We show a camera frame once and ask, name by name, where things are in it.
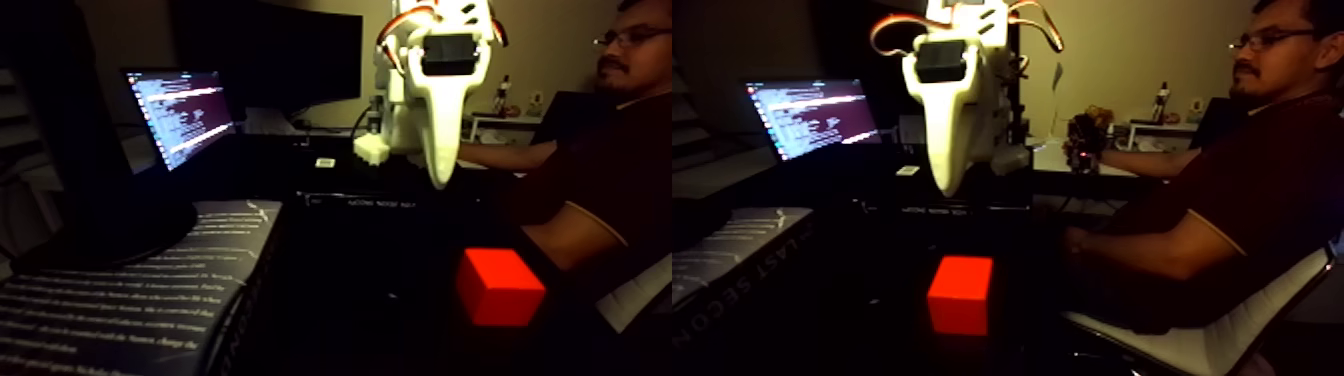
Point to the red cube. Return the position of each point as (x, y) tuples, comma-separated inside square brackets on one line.
[(499, 289)]

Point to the dark leader arm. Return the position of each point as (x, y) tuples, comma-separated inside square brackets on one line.
[(1084, 131)]

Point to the person's left hand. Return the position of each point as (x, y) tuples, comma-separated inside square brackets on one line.
[(1077, 242)]

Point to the small white tag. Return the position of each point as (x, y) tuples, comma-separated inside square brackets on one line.
[(326, 162)]

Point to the black computer monitor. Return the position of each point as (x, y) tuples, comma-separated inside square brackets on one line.
[(273, 52)]

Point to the open laptop lit screen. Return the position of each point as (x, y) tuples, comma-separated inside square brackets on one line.
[(184, 116)]

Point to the large black stand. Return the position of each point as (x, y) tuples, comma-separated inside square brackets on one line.
[(63, 158)]

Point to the black book white lettering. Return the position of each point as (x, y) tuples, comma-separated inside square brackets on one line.
[(105, 315)]

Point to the small figurine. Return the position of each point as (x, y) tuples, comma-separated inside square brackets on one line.
[(1161, 103)]

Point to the person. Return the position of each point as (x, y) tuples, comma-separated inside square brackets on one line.
[(1260, 178)]

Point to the white office chair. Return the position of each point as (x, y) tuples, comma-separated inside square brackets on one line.
[(1239, 336)]

